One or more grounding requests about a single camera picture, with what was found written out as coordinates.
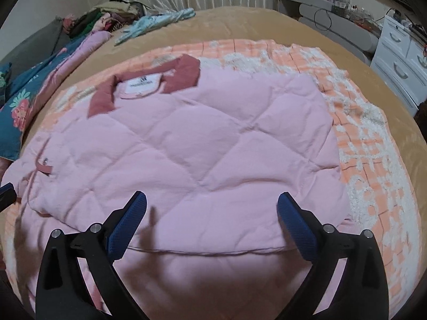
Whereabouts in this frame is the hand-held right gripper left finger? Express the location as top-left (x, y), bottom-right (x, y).
top-left (35, 191), bottom-right (148, 320)

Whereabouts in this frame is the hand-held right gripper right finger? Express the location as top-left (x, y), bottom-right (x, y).
top-left (277, 191), bottom-right (389, 320)

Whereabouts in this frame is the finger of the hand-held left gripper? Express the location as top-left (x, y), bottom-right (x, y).
top-left (0, 183), bottom-right (17, 213)

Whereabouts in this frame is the pink quilted jacket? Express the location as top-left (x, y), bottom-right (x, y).
top-left (0, 55), bottom-right (351, 320)

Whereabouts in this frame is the pile of clothes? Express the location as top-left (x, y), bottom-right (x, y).
top-left (62, 0), bottom-right (147, 38)

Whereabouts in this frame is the orange plaid blanket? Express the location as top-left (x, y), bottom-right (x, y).
top-left (0, 38), bottom-right (419, 320)

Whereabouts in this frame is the blue floral quilt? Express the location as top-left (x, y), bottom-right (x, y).
top-left (0, 31), bottom-right (112, 159)

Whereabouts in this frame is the blue floral pillow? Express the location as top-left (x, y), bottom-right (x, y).
top-left (0, 62), bottom-right (13, 105)

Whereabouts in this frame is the white drawer cabinet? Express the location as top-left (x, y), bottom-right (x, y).
top-left (370, 15), bottom-right (427, 115)

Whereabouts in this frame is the grey desk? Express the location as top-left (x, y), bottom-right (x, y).
top-left (277, 0), bottom-right (381, 65)

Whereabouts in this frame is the light blue garment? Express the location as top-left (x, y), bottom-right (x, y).
top-left (113, 7), bottom-right (196, 46)

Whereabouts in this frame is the bed with tan sheet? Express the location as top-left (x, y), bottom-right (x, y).
top-left (0, 5), bottom-right (427, 320)

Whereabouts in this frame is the desk clutter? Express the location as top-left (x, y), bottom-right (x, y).
top-left (282, 0), bottom-right (382, 35)

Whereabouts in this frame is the black cable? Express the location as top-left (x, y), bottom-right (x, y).
top-left (314, 8), bottom-right (333, 31)

